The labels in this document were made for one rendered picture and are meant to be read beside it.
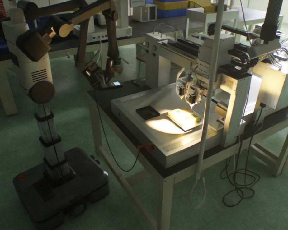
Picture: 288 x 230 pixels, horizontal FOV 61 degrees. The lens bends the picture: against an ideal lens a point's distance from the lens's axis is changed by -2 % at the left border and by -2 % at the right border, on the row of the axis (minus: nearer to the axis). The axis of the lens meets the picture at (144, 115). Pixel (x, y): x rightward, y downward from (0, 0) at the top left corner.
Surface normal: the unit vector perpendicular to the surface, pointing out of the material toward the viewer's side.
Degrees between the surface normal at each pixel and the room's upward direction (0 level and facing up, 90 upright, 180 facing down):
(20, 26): 63
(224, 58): 90
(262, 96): 90
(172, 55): 90
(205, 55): 90
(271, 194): 0
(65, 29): 109
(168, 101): 0
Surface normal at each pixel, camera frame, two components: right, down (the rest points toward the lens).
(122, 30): 0.51, 0.46
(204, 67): -0.86, 0.28
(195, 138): 0.00, -0.84
